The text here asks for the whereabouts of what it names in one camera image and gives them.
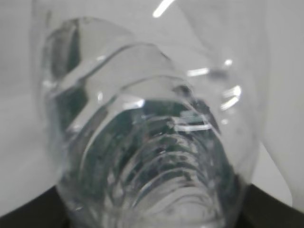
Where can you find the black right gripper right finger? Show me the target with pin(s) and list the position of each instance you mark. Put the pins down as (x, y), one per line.
(261, 210)

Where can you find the clear water bottle green label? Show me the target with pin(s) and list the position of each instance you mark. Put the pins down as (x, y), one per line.
(153, 111)

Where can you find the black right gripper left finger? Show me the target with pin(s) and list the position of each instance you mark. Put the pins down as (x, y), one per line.
(45, 211)

